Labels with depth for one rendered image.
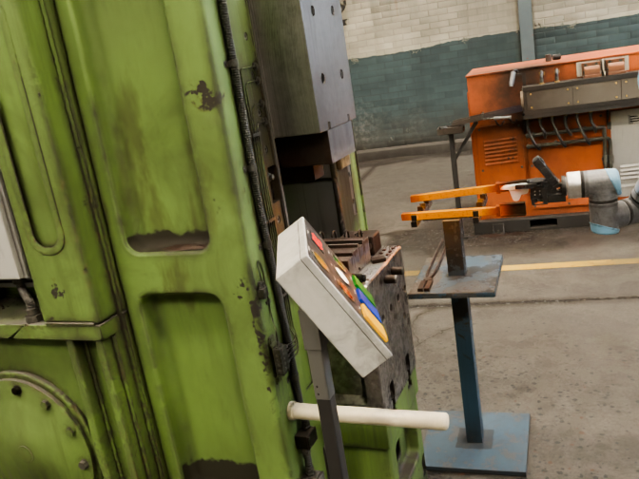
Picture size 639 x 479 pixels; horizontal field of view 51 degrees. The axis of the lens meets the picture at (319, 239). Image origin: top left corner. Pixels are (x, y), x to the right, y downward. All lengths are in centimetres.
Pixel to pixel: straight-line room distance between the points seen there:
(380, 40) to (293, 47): 773
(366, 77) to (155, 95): 789
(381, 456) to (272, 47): 127
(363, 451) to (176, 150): 110
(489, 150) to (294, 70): 370
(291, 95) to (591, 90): 362
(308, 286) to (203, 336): 70
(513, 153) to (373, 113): 449
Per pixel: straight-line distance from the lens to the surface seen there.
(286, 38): 184
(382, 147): 969
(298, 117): 185
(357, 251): 203
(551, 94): 521
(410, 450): 253
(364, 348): 137
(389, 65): 954
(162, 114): 182
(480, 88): 537
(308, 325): 151
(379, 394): 207
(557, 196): 240
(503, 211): 230
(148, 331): 200
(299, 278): 131
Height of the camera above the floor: 156
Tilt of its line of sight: 15 degrees down
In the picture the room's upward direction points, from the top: 9 degrees counter-clockwise
